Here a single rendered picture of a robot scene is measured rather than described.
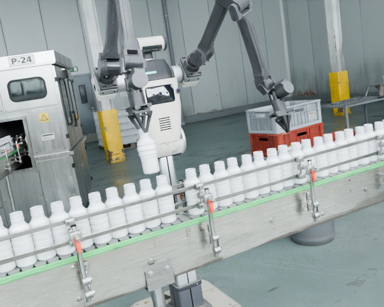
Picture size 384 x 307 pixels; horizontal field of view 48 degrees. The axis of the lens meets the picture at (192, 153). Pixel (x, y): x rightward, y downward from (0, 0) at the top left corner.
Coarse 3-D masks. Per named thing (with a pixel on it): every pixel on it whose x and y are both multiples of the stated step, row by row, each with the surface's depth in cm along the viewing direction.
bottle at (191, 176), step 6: (192, 168) 156; (186, 174) 154; (192, 174) 154; (186, 180) 154; (192, 180) 153; (198, 180) 154; (186, 186) 154; (186, 192) 155; (192, 192) 153; (186, 198) 156; (192, 198) 154; (192, 204) 154; (192, 210) 155; (198, 210) 154; (204, 210) 157
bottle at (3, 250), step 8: (0, 216) 128; (0, 224) 128; (0, 232) 127; (8, 232) 129; (8, 240) 129; (0, 248) 127; (8, 248) 128; (0, 256) 127; (8, 256) 128; (8, 264) 128; (0, 272) 128
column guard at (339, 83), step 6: (330, 72) 1104; (336, 72) 1086; (342, 72) 1088; (330, 78) 1108; (336, 78) 1090; (342, 78) 1090; (330, 84) 1112; (336, 84) 1094; (342, 84) 1092; (348, 84) 1101; (330, 90) 1117; (336, 90) 1098; (342, 90) 1093; (348, 90) 1102; (336, 96) 1103; (342, 96) 1095; (348, 96) 1104; (336, 108) 1111; (342, 108) 1100; (348, 108) 1108; (336, 114) 1115; (342, 114) 1101; (348, 114) 1107
